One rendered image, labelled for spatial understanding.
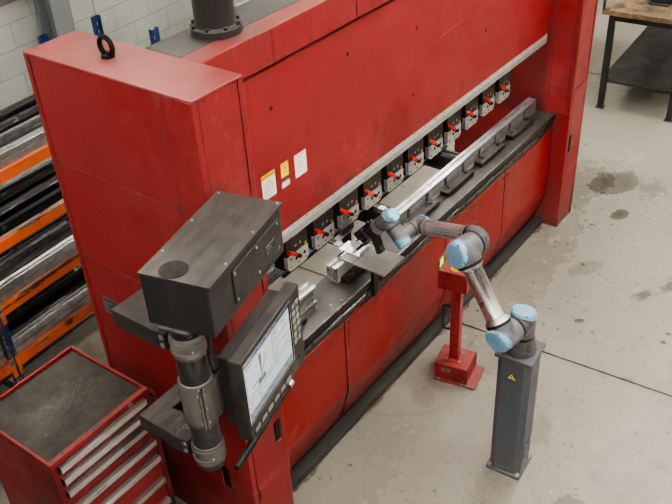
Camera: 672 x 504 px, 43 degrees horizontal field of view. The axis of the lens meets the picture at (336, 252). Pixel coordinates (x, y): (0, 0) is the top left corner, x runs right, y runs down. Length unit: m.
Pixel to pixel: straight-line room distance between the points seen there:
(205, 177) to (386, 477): 2.15
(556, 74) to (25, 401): 3.78
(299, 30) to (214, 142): 0.74
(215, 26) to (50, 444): 1.71
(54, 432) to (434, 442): 2.01
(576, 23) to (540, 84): 0.49
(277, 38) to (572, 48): 2.75
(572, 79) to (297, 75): 2.65
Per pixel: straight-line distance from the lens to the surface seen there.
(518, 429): 4.23
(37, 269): 4.91
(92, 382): 3.72
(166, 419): 3.15
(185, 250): 2.63
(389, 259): 4.13
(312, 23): 3.45
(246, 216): 2.76
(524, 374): 3.98
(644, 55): 8.48
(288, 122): 3.48
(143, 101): 2.90
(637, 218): 6.48
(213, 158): 2.86
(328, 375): 4.20
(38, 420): 3.64
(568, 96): 5.77
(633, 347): 5.32
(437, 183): 4.80
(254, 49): 3.20
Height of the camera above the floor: 3.41
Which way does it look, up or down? 35 degrees down
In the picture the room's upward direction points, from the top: 3 degrees counter-clockwise
